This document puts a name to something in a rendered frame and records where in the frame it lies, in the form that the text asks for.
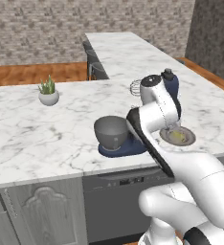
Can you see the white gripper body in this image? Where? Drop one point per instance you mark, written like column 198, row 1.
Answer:
column 172, row 125

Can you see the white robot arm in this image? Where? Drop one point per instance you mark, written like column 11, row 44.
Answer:
column 187, row 172

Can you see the yellow butter piece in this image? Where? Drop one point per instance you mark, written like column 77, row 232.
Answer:
column 177, row 136

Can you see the navy blue stand mixer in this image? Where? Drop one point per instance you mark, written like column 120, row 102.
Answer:
column 129, row 150

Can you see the grey mixer bowl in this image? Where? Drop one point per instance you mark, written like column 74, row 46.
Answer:
column 110, row 130

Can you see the grey round plate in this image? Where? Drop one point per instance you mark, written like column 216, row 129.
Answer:
column 187, row 139

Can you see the grey dishwasher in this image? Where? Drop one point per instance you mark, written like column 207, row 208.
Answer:
column 114, row 207

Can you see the green plant in white pot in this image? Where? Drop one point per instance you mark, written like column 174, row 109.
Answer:
column 49, row 95

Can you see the grey cupboard door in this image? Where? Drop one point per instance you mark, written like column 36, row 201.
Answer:
column 50, row 213

